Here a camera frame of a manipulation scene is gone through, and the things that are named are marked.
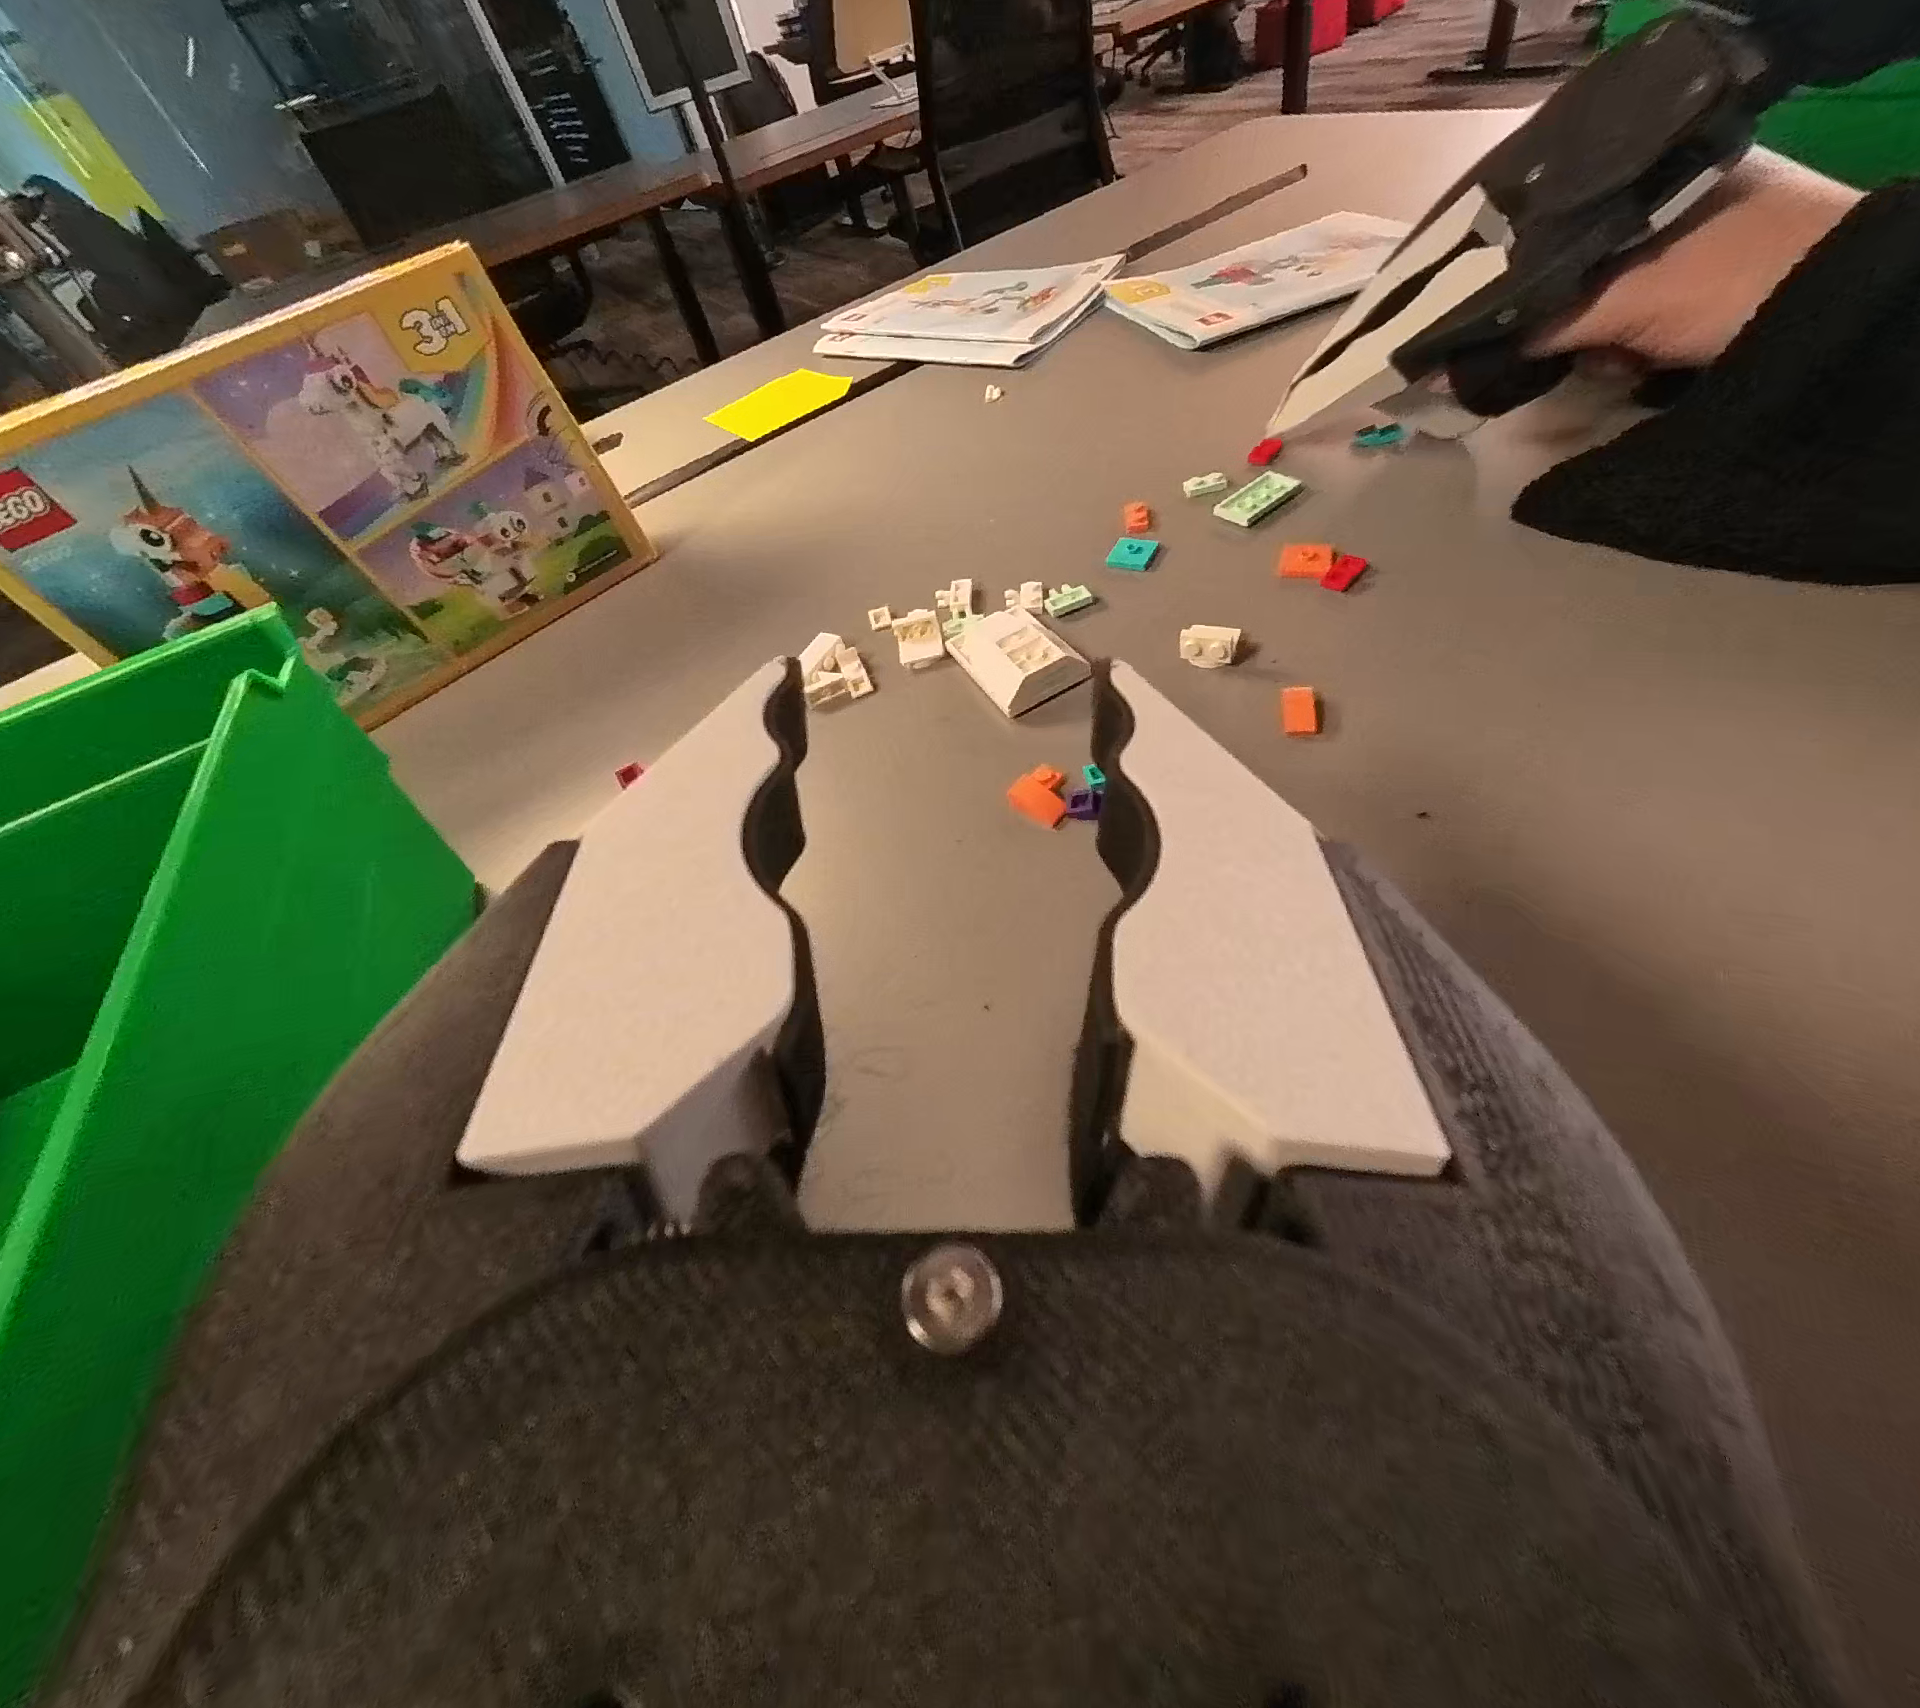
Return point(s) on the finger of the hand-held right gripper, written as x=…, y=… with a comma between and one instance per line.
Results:
x=1440, y=419
x=1403, y=298

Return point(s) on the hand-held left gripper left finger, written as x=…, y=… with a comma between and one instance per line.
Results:
x=645, y=958

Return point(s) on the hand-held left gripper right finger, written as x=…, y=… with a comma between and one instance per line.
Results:
x=1260, y=989

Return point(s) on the orange square lego plate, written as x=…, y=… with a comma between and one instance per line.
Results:
x=1304, y=558

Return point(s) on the teal and purple lego assembly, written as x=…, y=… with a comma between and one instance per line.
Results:
x=1086, y=797

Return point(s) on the teal square lego plate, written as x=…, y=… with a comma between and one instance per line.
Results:
x=1132, y=557

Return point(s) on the pile of white lego pieces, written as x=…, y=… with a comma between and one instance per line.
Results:
x=919, y=643

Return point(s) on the person's right forearm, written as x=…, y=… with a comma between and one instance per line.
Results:
x=1771, y=463

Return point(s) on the wide mint green lego plate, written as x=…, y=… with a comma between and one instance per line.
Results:
x=1257, y=499

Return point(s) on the large white sloped lego brick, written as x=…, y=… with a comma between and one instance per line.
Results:
x=1021, y=661

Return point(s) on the lego set box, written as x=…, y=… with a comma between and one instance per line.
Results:
x=375, y=463

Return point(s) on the person's right hand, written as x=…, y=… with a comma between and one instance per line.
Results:
x=1694, y=282

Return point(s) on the instruction booklet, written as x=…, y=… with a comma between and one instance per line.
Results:
x=915, y=354
x=1275, y=269
x=974, y=294

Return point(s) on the black office chair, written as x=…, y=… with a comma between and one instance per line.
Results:
x=1005, y=73
x=90, y=269

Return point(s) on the yellow sticky note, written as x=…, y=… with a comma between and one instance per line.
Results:
x=776, y=403

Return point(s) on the dark wooden desk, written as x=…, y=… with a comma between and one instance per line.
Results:
x=601, y=201

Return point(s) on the black cabinet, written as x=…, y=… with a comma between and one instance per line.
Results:
x=404, y=163

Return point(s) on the white bracket lego piece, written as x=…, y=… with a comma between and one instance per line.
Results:
x=1212, y=647

